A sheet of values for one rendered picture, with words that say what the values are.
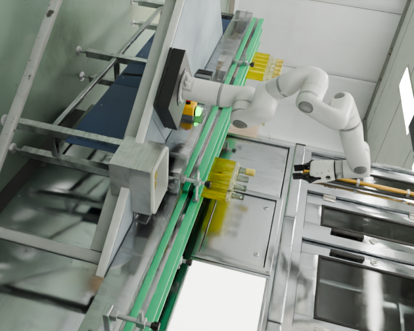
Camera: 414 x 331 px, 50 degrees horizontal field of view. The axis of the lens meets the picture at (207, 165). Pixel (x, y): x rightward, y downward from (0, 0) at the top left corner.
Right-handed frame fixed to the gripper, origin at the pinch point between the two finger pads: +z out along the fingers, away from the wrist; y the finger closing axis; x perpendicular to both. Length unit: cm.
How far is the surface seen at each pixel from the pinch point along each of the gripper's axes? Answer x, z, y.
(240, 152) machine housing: -19, 39, 45
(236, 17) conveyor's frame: 20, 53, 149
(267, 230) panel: -24.4, 16.1, -10.3
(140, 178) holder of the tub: 32, 47, -39
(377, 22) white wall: -170, -47, 580
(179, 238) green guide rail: 2, 41, -40
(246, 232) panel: -21.4, 24.7, -14.3
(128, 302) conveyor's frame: 7, 48, -72
